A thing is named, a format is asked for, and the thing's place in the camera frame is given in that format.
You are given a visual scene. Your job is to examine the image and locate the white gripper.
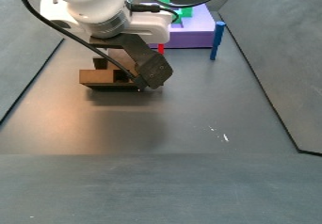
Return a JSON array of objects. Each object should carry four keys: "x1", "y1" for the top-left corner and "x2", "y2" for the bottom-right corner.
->
[{"x1": 39, "y1": 0, "x2": 172, "y2": 43}]

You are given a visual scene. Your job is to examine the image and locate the brown T-shaped block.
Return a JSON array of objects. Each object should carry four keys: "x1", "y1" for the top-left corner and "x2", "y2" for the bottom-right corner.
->
[{"x1": 78, "y1": 49, "x2": 137, "y2": 89}]

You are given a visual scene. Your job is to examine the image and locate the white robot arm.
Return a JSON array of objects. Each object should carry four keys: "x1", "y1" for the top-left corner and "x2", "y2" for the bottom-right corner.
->
[{"x1": 53, "y1": 0, "x2": 206, "y2": 43}]

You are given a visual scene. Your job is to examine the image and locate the red peg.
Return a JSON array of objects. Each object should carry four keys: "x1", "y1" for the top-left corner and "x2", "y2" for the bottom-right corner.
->
[{"x1": 157, "y1": 44, "x2": 164, "y2": 55}]

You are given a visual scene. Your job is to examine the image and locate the green U-shaped block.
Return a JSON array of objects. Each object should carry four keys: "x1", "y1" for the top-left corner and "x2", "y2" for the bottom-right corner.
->
[{"x1": 160, "y1": 0, "x2": 192, "y2": 24}]

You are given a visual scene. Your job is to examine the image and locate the purple base block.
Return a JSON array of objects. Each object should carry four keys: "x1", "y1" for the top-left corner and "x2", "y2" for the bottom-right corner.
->
[{"x1": 162, "y1": 5, "x2": 214, "y2": 49}]

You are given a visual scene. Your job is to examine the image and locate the blue peg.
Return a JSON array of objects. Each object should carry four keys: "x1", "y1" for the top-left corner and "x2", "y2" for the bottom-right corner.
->
[{"x1": 209, "y1": 21, "x2": 225, "y2": 60}]

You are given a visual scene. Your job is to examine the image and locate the black cable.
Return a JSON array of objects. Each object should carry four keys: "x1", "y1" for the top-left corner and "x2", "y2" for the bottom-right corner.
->
[{"x1": 14, "y1": 0, "x2": 236, "y2": 81}]

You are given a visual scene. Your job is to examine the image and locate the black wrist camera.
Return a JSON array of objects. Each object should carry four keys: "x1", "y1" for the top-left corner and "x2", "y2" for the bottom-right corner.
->
[{"x1": 89, "y1": 34, "x2": 173, "y2": 89}]

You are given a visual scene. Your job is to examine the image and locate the black angle bracket fixture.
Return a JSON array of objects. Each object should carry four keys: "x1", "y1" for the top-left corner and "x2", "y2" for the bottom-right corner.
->
[{"x1": 78, "y1": 56, "x2": 138, "y2": 90}]

